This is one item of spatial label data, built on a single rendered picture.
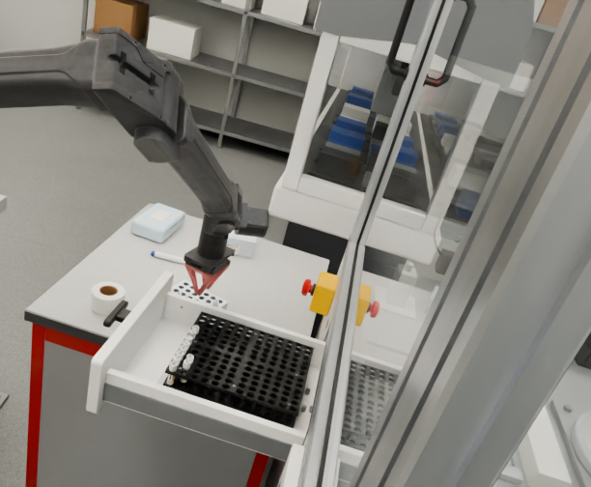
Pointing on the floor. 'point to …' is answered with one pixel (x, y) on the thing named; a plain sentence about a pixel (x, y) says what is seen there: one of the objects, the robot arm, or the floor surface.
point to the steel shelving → (274, 138)
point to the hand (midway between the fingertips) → (202, 288)
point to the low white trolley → (80, 282)
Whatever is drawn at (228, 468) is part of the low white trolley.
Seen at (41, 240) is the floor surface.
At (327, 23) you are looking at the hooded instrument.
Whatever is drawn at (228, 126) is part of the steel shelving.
